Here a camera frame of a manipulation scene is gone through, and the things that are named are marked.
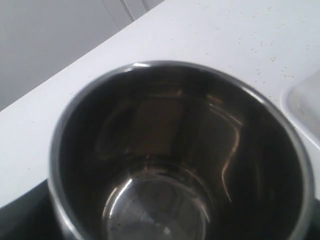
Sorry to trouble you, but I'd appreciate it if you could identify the stainless steel cup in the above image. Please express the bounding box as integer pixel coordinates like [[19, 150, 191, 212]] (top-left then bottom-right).
[[48, 60, 315, 240]]

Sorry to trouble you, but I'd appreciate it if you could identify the white square tray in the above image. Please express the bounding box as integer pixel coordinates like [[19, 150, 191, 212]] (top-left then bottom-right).
[[280, 71, 320, 160]]

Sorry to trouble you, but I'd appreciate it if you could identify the white cabinet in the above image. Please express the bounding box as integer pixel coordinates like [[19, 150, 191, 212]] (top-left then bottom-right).
[[0, 0, 181, 112]]

